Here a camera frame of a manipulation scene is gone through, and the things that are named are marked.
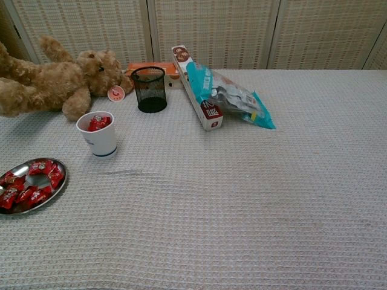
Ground orange cardboard box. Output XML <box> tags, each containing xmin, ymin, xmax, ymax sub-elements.
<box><xmin>125</xmin><ymin>62</ymin><xmax>184</xmax><ymax>91</ymax></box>

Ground silver metal plate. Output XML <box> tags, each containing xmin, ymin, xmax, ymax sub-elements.
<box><xmin>0</xmin><ymin>157</ymin><xmax>68</xmax><ymax>215</ymax></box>

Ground beige woven folding screen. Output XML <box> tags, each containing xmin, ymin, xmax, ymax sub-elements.
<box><xmin>0</xmin><ymin>0</ymin><xmax>387</xmax><ymax>71</ymax></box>

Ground brown teddy bear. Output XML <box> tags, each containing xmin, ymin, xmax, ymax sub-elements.
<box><xmin>0</xmin><ymin>35</ymin><xmax>134</xmax><ymax>121</ymax></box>

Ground white paper cup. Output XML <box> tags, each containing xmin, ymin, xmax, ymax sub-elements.
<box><xmin>75</xmin><ymin>111</ymin><xmax>119</xmax><ymax>160</ymax></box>

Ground black mesh pen holder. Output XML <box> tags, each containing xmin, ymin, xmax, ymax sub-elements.
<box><xmin>130</xmin><ymin>66</ymin><xmax>168</xmax><ymax>114</ymax></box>

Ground teal snack bag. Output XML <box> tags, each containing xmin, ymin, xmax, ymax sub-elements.
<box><xmin>186</xmin><ymin>61</ymin><xmax>276</xmax><ymax>130</ymax></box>

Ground grey waffle tablecloth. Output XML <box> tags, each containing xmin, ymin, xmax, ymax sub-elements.
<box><xmin>0</xmin><ymin>69</ymin><xmax>387</xmax><ymax>290</ymax></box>

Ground long white wrap box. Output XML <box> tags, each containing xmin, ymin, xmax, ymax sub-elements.
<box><xmin>171</xmin><ymin>45</ymin><xmax>225</xmax><ymax>132</ymax></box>

